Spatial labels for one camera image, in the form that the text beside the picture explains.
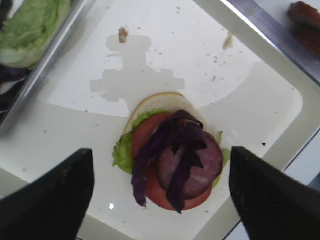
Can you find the round sausage meat slice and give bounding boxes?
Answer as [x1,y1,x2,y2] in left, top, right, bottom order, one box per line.
[157,132,224,199]

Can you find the meat slice left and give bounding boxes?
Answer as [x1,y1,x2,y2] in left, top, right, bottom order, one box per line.
[287,1,320,58]

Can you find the shredded purple cabbage pile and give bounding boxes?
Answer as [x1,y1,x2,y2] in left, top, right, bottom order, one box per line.
[0,0,31,120]

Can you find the lettuce leaf under tomato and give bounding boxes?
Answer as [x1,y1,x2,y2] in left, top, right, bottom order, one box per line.
[112,109,231,187]

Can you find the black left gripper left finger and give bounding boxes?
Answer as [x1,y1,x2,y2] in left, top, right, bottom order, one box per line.
[0,148,95,240]

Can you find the green lettuce leaves in box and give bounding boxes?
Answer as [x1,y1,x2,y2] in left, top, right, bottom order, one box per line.
[0,0,73,69]

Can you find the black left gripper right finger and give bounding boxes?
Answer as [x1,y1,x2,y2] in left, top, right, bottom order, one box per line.
[228,146,320,240]

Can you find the tomato slice on tray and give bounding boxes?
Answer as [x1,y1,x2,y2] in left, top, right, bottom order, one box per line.
[130,112,213,211]

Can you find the clear plastic salad box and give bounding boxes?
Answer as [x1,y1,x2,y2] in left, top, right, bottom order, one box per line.
[0,0,95,137]

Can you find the metal serving tray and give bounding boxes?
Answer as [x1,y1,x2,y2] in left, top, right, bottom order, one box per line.
[0,0,320,240]

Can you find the purple cabbage strips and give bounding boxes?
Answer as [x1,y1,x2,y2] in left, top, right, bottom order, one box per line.
[131,109,207,214]

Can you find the white bread slice on tray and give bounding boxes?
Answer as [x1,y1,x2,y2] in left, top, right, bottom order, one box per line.
[123,92,207,134]

